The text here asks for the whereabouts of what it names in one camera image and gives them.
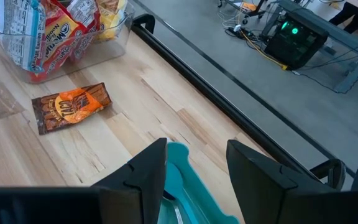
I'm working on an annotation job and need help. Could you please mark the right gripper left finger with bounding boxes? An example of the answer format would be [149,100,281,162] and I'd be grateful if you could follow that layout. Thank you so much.
[0,138,168,224]

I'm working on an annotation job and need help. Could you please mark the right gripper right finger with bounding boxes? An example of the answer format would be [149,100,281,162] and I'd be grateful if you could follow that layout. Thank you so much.
[226,139,358,224]

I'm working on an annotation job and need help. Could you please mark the orange snack packet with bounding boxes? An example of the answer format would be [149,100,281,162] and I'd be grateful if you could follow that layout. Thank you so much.
[31,82,113,136]

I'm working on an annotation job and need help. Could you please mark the red yellow beef ramen packet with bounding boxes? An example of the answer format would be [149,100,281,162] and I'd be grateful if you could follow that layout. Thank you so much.
[29,0,88,83]

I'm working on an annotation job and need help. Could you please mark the blue white beef ramen packet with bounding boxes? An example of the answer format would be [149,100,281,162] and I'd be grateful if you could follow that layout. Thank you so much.
[0,0,47,74]

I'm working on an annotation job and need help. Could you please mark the clear plastic container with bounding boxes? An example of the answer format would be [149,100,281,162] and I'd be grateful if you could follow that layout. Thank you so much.
[0,0,135,84]

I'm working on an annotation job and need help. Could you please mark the black green-lit computer tower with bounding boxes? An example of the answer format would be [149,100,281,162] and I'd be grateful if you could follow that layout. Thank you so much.
[264,14,329,71]

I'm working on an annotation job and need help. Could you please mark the cart with casters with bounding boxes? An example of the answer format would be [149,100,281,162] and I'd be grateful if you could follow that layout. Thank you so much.
[218,0,269,26]

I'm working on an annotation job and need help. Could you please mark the person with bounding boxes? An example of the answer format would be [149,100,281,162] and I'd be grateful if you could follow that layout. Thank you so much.
[328,0,358,34]

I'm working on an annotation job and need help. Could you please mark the black arch bracket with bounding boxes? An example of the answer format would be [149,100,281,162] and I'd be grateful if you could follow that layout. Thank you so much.
[309,158,347,190]
[131,14,156,34]

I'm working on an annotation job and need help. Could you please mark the light teal handled basket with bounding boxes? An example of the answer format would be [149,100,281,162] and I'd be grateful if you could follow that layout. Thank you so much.
[157,142,241,224]

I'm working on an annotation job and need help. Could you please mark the black aluminium table frame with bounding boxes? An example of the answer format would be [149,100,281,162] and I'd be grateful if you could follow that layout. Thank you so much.
[131,0,358,192]

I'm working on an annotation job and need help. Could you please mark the yellow floor cable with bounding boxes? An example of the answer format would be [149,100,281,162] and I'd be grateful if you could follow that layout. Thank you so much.
[241,30,288,71]

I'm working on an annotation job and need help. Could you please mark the grey desk frame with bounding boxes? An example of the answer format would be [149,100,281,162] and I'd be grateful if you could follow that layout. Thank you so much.
[272,0,358,94]

